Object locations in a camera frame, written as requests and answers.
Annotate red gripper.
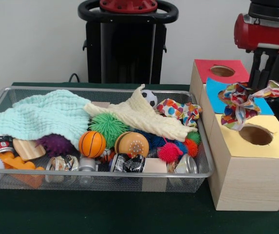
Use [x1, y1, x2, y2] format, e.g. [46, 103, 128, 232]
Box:
[234, 13, 279, 90]

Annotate colourful polka dot cloth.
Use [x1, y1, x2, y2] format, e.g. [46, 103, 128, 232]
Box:
[155, 98, 203, 128]
[218, 80, 279, 132]

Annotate wooden box with three holes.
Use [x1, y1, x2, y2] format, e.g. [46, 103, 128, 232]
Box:
[189, 59, 279, 212]

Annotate shallow mesh bin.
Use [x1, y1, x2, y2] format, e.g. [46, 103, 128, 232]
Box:
[0, 86, 215, 193]

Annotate small toy soccer ball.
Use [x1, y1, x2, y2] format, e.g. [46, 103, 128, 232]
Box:
[140, 89, 158, 108]

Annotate crushed silver can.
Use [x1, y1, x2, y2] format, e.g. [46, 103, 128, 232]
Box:
[175, 154, 198, 174]

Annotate cream waffle cloth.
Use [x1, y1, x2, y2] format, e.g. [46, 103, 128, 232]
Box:
[83, 84, 198, 142]

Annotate hamburger toy ball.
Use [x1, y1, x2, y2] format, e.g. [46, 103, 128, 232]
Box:
[114, 131, 150, 158]

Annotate green spiky rubber ball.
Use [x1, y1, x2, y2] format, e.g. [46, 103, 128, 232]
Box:
[88, 112, 130, 142]

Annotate orange toy basketball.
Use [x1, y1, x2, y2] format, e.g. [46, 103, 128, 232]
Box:
[78, 131, 107, 158]

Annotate purple spiky rubber ball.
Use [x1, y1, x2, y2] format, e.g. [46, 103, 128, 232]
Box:
[36, 133, 74, 158]

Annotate mint green waffle cloth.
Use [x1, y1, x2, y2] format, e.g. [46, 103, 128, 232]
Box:
[0, 89, 91, 149]

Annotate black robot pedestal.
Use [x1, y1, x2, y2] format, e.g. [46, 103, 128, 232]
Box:
[77, 0, 179, 85]

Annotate black cable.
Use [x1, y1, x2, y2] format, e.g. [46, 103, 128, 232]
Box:
[68, 72, 82, 83]

